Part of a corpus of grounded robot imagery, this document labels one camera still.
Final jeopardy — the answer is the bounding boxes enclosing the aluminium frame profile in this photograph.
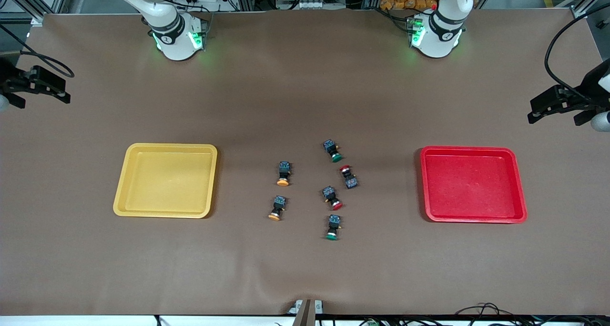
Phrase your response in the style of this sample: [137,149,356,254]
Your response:
[555,0,610,19]
[0,0,46,26]

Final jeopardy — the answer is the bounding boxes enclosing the white power strip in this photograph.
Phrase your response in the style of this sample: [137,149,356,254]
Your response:
[281,0,347,10]

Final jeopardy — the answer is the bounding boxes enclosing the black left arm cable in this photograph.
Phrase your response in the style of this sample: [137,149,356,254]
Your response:
[545,4,610,105]

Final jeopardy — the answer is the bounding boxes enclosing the red plastic tray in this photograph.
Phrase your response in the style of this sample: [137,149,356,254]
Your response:
[420,146,528,224]

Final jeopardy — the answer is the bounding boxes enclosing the green push button switch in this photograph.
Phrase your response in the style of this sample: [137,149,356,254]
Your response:
[323,139,343,163]
[325,214,343,241]

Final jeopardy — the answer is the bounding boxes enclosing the yellow plastic tray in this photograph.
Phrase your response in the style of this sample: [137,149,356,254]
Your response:
[113,143,218,219]

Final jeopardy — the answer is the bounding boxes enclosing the black cable tangle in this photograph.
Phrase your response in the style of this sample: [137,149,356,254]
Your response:
[329,302,610,326]

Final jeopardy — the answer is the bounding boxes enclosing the brown table cover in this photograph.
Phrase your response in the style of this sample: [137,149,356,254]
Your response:
[0,9,610,316]

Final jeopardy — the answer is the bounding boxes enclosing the red push button switch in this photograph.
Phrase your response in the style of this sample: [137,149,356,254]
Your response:
[339,164,359,189]
[322,186,343,211]

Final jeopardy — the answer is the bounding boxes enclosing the metal table bracket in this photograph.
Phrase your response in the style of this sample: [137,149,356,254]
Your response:
[288,299,325,326]

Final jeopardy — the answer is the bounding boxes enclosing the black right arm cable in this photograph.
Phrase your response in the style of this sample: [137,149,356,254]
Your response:
[0,25,75,78]

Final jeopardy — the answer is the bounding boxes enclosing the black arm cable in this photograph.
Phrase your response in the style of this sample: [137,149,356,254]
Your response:
[0,25,75,78]
[545,4,610,105]

